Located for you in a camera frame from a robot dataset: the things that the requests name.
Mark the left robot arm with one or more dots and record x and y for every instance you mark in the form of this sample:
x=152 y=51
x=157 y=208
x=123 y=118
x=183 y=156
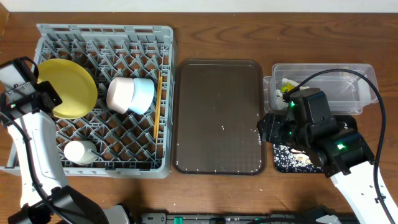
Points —
x=26 y=113

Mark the white cup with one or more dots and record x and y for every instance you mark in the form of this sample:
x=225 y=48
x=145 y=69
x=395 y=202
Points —
x=80 y=152

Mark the clear plastic bin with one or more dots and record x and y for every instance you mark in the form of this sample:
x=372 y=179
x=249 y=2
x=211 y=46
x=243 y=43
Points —
x=346 y=93

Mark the grey dishwasher rack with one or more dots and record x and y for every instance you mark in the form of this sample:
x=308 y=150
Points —
x=125 y=143

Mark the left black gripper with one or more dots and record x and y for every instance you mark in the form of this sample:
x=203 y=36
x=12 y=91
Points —
x=50 y=98

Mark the wooden chopstick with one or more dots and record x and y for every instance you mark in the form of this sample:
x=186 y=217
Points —
x=157 y=105
x=159 y=122

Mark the green snack wrapper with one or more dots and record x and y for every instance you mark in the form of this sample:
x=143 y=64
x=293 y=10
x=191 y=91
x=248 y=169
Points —
x=287 y=85

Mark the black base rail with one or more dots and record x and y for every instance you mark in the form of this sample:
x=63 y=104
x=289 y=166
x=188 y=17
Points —
x=318 y=214

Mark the dark brown serving tray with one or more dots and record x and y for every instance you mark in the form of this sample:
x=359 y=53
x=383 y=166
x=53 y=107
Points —
x=216 y=109

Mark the spilled rice scraps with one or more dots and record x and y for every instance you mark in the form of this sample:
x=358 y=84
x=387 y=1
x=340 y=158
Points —
x=289 y=160

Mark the white tissue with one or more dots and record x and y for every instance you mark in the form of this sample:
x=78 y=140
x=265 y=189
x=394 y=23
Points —
x=280 y=104

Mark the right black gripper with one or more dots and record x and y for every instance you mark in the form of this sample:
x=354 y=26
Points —
x=272 y=124

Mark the white bowl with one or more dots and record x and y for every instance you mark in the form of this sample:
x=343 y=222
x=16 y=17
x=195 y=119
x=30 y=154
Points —
x=120 y=93

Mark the black tray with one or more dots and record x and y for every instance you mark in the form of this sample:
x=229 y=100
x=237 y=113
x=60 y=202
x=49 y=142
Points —
x=309 y=148

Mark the yellow plate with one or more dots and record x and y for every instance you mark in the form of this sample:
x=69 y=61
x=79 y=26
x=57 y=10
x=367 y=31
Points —
x=74 y=85

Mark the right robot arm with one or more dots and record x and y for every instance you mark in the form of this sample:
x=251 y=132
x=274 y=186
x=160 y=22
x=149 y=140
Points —
x=334 y=144

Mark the light blue bowl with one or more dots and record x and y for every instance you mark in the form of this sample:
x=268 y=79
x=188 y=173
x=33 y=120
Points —
x=143 y=95

